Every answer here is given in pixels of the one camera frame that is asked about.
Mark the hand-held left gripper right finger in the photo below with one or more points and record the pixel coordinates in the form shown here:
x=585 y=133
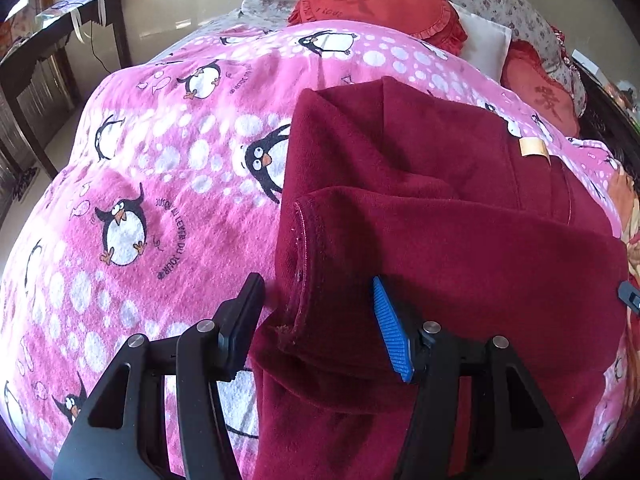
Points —
x=392 y=330

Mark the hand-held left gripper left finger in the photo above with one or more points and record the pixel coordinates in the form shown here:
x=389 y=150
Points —
x=245 y=310

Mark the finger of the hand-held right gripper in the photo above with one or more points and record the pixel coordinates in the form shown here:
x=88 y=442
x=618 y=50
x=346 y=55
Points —
x=629 y=297

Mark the dark red fleece garment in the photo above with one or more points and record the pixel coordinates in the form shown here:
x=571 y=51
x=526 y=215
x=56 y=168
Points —
x=440 y=270

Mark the pink penguin print blanket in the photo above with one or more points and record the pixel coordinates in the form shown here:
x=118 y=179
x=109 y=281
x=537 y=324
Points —
x=165 y=200

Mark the small red heart cushion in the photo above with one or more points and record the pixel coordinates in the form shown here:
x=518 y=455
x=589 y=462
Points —
x=542 y=92

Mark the white pillow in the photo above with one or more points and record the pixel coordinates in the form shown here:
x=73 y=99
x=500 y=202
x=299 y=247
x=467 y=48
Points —
x=486 y=42

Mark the dark wooden table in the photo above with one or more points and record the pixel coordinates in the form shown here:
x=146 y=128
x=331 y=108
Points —
x=47 y=55

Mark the large red heart cushion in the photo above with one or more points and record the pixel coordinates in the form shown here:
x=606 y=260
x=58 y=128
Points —
x=375 y=2

